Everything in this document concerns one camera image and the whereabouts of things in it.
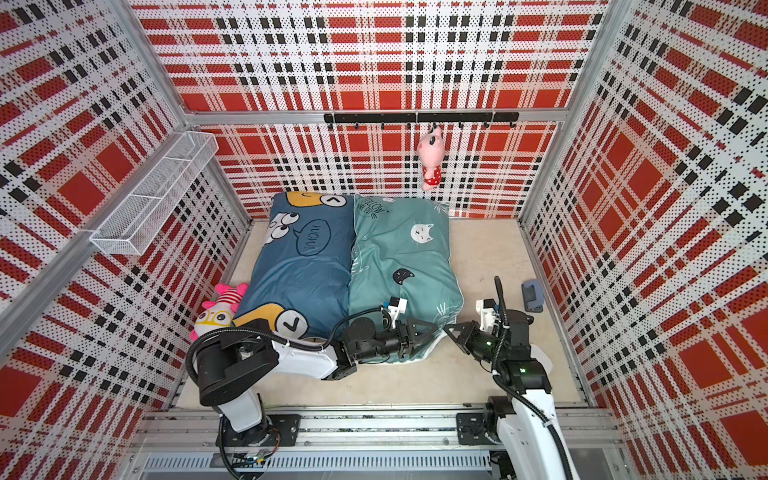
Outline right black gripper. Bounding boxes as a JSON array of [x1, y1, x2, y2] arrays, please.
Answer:
[[444, 320, 506, 364]]

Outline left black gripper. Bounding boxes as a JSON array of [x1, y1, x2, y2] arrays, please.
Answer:
[[355, 318, 438, 362]]

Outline green cat pillowcase pillow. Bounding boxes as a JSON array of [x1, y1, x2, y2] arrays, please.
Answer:
[[349, 195, 464, 363]]

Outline blue cartoon pillowcase pillow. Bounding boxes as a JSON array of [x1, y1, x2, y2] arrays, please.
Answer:
[[235, 191, 355, 340]]

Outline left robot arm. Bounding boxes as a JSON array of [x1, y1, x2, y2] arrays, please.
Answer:
[[185, 314, 438, 447]]

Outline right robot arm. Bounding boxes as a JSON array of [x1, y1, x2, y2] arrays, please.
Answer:
[[443, 277, 579, 479]]

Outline small grey blue device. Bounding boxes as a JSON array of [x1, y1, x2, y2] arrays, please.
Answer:
[[521, 279, 545, 313]]

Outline pink hanging plush toy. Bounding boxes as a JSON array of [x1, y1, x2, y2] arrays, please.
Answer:
[[416, 127, 445, 191]]

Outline white plush doll yellow glasses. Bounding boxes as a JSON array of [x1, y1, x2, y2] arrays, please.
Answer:
[[190, 283, 249, 341]]

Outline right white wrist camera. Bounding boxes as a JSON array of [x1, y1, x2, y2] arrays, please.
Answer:
[[475, 298, 499, 334]]

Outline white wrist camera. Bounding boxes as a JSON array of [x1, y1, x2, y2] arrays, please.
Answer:
[[475, 298, 499, 334], [386, 297, 408, 328]]

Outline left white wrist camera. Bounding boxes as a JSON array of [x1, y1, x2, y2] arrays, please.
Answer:
[[386, 297, 408, 328]]

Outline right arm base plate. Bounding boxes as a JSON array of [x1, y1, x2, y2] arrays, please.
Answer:
[[456, 413, 501, 446]]

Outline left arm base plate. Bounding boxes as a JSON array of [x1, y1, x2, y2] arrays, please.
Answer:
[[216, 414, 301, 448]]

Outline black hook rail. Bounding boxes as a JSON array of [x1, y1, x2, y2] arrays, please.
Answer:
[[323, 111, 520, 128]]

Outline white wire mesh basket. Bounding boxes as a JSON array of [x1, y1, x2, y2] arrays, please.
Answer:
[[90, 131, 218, 256]]

